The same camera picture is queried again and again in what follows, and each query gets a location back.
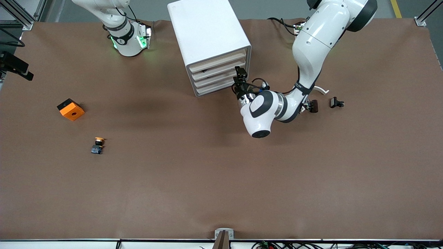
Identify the white table edge rail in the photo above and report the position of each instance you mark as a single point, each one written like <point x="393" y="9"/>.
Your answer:
<point x="69" y="245"/>

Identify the small black clip component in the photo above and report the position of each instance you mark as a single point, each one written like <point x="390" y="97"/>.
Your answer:
<point x="334" y="102"/>

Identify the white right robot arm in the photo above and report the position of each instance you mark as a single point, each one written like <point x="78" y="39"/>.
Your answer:
<point x="126" y="45"/>

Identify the small brown electrical component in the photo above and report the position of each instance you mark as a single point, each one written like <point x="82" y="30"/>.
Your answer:
<point x="314" y="105"/>

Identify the silver base connector bracket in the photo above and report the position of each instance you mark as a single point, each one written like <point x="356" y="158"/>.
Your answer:
<point x="298" y="27"/>
<point x="144" y="34"/>

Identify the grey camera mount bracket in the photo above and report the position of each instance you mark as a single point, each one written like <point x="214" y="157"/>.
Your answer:
<point x="224" y="233"/>

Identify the aluminium frame post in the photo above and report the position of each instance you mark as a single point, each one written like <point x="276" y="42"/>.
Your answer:
<point x="20" y="17"/>
<point x="424" y="19"/>

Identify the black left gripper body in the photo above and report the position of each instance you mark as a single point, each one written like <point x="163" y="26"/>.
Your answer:
<point x="241" y="90"/>

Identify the yellow push button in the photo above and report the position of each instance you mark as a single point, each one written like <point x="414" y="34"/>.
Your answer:
<point x="98" y="148"/>

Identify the brown table cover sheet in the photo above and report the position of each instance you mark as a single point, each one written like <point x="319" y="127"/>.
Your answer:
<point x="221" y="173"/>

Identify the orange and black box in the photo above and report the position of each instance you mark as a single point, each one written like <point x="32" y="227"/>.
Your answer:
<point x="72" y="111"/>

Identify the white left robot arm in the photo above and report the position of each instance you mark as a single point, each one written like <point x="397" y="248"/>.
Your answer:
<point x="311" y="45"/>

